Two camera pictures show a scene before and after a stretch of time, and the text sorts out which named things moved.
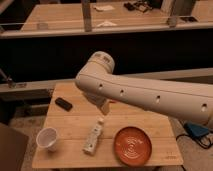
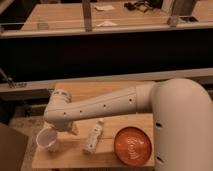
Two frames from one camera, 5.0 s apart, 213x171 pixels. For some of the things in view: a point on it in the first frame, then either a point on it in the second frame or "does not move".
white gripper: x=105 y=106 to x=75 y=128
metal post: x=86 y=11 does not move
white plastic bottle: x=90 y=144 does not move
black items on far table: x=141 y=6 does not move
